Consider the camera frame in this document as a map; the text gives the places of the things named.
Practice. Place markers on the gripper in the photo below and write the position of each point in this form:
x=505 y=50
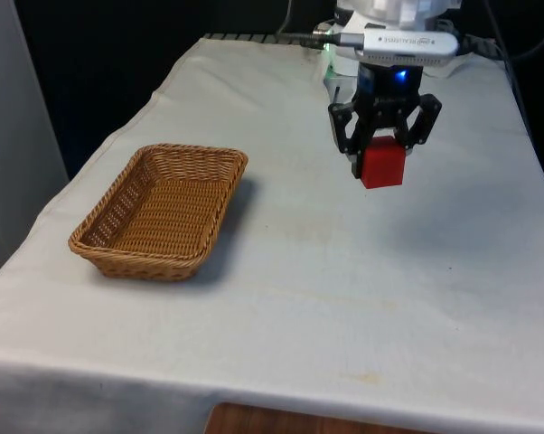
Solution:
x=389 y=86

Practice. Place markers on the red cube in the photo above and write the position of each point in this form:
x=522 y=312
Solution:
x=382 y=165

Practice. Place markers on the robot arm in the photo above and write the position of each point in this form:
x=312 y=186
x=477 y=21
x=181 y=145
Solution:
x=355 y=20

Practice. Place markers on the wicker basket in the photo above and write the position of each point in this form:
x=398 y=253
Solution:
x=163 y=212

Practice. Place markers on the pale grey locker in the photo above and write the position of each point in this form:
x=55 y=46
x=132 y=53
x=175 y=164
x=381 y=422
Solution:
x=14 y=135

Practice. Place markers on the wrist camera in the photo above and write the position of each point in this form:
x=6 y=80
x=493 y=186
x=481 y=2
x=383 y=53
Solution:
x=407 y=43

